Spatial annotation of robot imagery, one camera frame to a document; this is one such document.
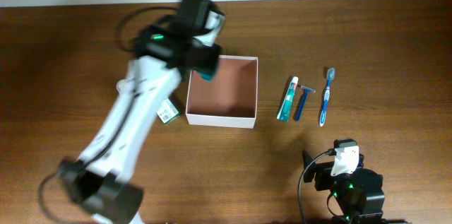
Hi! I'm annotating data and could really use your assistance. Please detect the teal mouthwash bottle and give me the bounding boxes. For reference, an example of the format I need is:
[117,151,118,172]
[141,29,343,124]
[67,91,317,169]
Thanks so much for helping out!
[198,70,218,81]

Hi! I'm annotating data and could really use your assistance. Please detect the green and white soap box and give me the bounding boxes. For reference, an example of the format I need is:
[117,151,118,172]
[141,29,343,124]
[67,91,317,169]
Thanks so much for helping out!
[157,98,181,124]

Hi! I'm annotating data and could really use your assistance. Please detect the green and white toothpaste tube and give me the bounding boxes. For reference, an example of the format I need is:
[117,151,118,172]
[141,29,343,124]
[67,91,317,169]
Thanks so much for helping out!
[277,76,299,122]

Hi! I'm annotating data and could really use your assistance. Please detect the clear bottle with purple liquid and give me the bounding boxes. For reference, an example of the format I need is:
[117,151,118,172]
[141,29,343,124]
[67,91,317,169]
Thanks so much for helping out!
[116,79,129,95]

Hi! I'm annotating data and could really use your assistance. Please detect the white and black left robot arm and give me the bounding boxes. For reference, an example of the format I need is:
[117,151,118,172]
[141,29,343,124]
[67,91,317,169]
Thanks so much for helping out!
[56,22,222,223]

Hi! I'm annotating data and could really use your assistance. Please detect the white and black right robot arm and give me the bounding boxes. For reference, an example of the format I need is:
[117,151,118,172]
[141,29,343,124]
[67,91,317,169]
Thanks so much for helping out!
[297,138,406,224]

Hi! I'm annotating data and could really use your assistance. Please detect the white cardboard box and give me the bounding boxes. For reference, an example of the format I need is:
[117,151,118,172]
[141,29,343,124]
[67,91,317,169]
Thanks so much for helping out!
[185,55,258,129]

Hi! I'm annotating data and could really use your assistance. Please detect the blue disposable razor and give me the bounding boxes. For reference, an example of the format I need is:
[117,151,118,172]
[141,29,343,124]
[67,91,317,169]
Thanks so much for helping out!
[295,86,316,122]

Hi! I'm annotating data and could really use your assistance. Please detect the blue and white toothbrush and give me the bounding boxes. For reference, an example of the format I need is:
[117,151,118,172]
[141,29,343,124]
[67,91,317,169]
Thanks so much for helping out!
[319,68,335,126]

